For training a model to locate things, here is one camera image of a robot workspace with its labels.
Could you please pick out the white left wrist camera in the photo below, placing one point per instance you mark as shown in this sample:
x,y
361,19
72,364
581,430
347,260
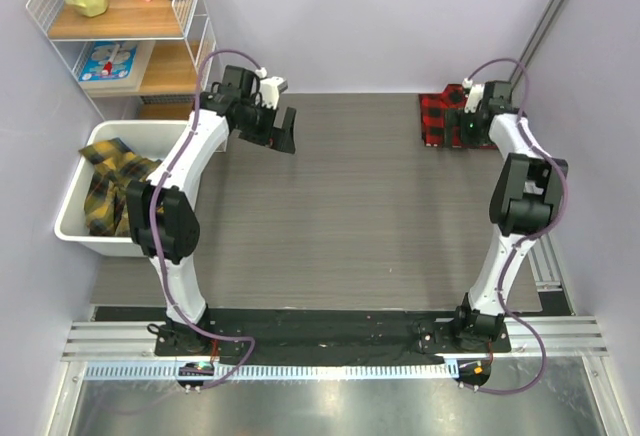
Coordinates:
x,y
270,88

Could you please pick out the white plastic bin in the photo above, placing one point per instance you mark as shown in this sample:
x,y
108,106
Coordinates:
x,y
149,138

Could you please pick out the blue white picture book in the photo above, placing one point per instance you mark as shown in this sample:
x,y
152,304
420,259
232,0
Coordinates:
x,y
111,65

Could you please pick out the yellow plaid shirt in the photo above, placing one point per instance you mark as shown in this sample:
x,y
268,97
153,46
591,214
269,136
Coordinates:
x,y
115,166

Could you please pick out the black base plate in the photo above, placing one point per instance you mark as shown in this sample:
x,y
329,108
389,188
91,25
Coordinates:
x,y
327,338

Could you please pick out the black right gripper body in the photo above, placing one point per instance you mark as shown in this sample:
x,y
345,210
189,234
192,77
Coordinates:
x,y
466,122

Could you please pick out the red black plaid shirt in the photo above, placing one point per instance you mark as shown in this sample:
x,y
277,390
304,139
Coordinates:
x,y
434,107

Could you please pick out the slotted aluminium rail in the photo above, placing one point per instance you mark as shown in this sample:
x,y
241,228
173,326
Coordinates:
x,y
194,371

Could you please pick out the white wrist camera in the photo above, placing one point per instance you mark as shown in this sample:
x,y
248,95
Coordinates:
x,y
270,88
474,93

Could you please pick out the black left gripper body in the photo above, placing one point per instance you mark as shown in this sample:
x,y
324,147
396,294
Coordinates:
x,y
257,124

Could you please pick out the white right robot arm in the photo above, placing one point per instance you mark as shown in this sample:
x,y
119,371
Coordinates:
x,y
525,203

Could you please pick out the white wire shelf rack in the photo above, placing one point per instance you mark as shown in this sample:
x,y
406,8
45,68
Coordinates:
x,y
181,32

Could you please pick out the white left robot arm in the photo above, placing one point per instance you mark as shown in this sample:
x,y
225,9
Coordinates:
x,y
162,218

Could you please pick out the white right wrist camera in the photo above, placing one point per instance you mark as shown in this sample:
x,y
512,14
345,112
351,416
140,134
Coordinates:
x,y
474,93

